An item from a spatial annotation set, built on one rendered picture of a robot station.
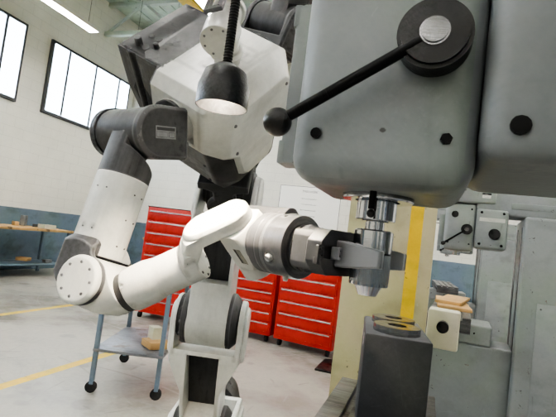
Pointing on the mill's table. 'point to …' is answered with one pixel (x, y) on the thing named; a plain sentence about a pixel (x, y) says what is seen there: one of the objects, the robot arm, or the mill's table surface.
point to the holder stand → (393, 368)
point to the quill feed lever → (431, 57)
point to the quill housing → (387, 108)
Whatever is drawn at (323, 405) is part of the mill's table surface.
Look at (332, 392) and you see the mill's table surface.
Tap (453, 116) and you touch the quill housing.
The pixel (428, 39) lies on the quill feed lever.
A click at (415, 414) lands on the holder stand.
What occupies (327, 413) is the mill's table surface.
